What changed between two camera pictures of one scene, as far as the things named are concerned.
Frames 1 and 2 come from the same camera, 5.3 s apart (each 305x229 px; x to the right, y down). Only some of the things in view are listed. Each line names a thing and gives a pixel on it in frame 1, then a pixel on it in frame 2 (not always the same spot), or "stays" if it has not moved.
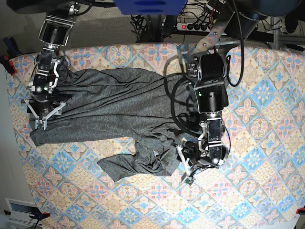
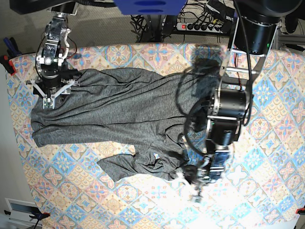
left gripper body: [40, 102] -> [55, 76]
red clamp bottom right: [300, 211] stays
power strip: [194, 26] stays
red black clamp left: [12, 51] stays
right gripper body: [208, 152] -> [212, 168]
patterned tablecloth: [261, 185] stays
